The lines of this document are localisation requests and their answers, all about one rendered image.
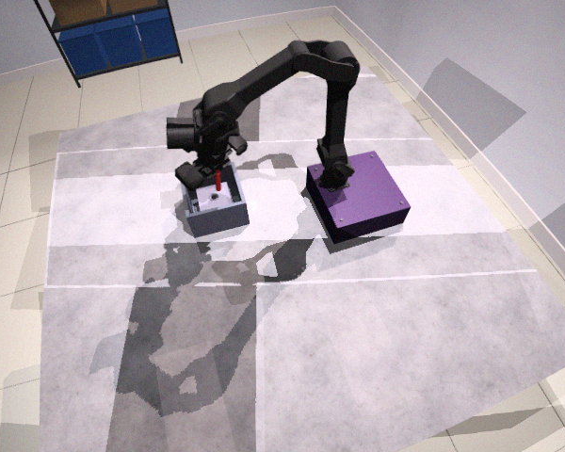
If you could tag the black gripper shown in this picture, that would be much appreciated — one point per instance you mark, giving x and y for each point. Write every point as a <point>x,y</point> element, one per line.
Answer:
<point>191,175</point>

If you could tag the white square plate with hole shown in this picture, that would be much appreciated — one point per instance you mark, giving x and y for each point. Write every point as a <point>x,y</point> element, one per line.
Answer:
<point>209,197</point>

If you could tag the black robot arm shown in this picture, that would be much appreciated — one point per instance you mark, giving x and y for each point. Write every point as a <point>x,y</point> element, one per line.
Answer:
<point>214,118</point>

